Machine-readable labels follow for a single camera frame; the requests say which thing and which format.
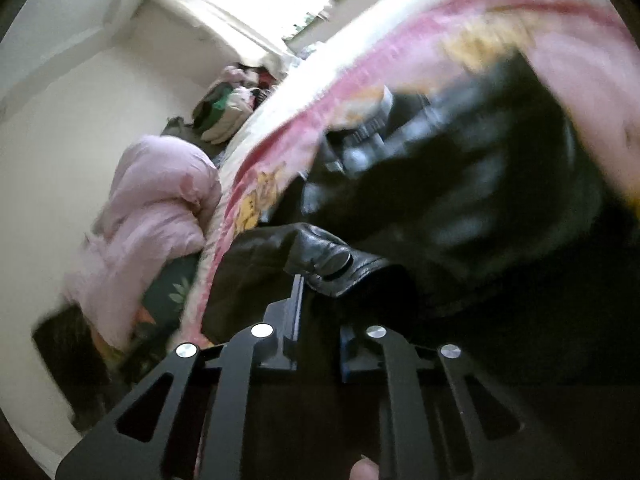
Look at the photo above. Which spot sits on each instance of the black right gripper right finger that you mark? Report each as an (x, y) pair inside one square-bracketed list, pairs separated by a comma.
[(437, 415)]

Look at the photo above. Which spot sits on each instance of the pink cartoon bear blanket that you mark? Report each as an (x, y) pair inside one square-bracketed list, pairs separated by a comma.
[(582, 49)]

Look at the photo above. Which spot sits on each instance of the pink quilted duvet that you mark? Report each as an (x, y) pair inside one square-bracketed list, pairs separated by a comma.
[(163, 195)]

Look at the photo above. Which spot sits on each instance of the black leather jacket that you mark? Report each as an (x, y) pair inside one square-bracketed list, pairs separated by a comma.
[(473, 218)]

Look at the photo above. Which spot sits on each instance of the operator thumb right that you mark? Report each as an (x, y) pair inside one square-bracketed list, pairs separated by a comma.
[(364, 469)]

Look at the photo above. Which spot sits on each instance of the green leaf pattern pillow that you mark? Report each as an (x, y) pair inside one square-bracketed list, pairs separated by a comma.
[(163, 302)]

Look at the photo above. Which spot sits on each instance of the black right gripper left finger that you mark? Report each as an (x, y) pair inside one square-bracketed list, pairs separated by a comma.
[(186, 419)]

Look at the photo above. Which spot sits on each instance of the beige bed sheet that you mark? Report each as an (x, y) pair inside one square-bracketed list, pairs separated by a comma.
[(358, 59)]

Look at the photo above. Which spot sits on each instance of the folded clothes pile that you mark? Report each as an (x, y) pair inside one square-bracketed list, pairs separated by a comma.
[(232, 98)]

